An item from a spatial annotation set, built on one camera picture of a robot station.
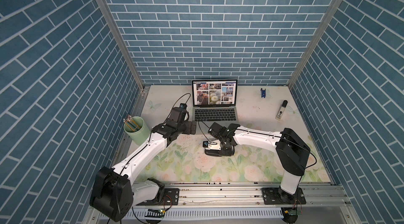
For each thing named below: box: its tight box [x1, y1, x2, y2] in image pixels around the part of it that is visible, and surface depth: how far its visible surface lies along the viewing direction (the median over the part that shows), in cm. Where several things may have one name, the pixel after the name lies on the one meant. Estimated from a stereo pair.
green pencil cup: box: [123, 115, 150, 146], surface depth 84 cm
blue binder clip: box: [260, 87, 267, 99], surface depth 118 cm
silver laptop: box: [191, 79, 240, 134], surface depth 104 cm
